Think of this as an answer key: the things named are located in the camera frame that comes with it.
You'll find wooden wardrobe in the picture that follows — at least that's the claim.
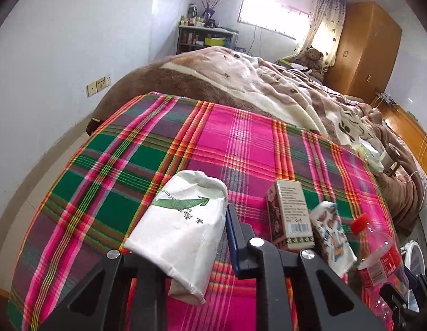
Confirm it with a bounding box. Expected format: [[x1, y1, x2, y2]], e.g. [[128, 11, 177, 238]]
[[324, 2, 403, 98]]

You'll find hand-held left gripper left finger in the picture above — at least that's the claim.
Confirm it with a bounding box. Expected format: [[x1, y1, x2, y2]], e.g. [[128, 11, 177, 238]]
[[37, 248, 171, 331]]

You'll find white cable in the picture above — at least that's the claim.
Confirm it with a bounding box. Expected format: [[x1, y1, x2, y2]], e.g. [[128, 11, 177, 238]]
[[404, 170, 427, 212]]

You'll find clear red-label cola bottle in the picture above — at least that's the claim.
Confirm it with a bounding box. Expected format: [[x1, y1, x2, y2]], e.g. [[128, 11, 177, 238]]
[[349, 213, 410, 331]]

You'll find cream cup with brown lid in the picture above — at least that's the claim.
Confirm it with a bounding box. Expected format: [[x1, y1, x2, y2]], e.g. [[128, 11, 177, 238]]
[[380, 143, 401, 177]]

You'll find clear plastic bag item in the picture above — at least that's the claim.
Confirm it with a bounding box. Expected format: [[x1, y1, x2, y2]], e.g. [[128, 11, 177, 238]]
[[355, 138, 385, 173]]

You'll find brown teddy bear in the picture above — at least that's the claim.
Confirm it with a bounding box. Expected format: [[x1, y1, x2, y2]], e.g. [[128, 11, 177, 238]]
[[298, 47, 326, 74]]

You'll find bright window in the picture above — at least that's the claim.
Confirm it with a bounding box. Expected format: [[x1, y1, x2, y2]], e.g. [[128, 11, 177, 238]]
[[237, 0, 312, 41]]

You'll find cluttered storage shelf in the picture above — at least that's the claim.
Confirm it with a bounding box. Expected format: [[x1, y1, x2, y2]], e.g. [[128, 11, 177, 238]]
[[177, 24, 240, 56]]

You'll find brown and cream blanket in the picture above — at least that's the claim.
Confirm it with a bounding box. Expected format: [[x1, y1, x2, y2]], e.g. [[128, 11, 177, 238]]
[[87, 46, 427, 235]]

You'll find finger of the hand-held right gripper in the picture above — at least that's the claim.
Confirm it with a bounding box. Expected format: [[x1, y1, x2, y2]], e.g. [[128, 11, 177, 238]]
[[404, 265, 427, 331], [379, 281, 421, 331]]

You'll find wooden desk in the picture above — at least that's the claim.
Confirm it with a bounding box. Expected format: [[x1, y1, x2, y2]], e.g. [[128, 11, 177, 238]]
[[370, 105, 427, 187]]

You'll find vase with dry branches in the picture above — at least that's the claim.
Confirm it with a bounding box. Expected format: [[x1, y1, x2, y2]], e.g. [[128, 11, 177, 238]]
[[194, 0, 232, 20]]

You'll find patterned curtain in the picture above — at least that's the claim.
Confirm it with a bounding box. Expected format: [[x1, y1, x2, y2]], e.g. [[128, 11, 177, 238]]
[[301, 0, 348, 68]]

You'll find brown patterned carton box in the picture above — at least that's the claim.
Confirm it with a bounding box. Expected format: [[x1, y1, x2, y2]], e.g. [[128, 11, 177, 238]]
[[266, 179, 316, 252]]

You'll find crumpled printed paper carton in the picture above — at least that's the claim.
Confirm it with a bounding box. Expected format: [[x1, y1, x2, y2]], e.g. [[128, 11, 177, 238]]
[[309, 202, 358, 278]]

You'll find white paper bag green print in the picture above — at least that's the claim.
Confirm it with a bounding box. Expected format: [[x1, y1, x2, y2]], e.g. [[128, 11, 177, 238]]
[[123, 170, 229, 306]]

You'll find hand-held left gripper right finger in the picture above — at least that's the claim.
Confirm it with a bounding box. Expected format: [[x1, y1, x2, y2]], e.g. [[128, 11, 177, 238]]
[[225, 204, 390, 331]]

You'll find pink green plaid cloth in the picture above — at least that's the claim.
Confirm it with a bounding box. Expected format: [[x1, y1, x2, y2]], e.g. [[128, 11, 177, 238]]
[[8, 91, 407, 331]]

